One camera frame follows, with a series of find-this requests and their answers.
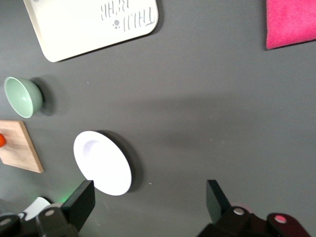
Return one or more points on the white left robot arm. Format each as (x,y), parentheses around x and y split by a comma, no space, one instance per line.
(37,206)

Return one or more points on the mint green bowl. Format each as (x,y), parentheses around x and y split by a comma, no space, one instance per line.
(21,97)

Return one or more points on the white round plate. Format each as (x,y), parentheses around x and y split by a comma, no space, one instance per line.
(106,165)

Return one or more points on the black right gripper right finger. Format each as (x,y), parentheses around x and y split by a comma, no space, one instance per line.
(216,200)

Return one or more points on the wooden cutting board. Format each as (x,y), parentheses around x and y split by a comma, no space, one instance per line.
(18,150)

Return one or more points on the cream tray with bear print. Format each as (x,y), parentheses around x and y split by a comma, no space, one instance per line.
(81,27)

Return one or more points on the orange fruit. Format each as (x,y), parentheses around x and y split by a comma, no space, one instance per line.
(2,140)

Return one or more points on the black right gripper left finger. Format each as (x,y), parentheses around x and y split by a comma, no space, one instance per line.
(82,202)

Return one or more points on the pink folded cloth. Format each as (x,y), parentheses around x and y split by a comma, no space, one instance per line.
(291,22)

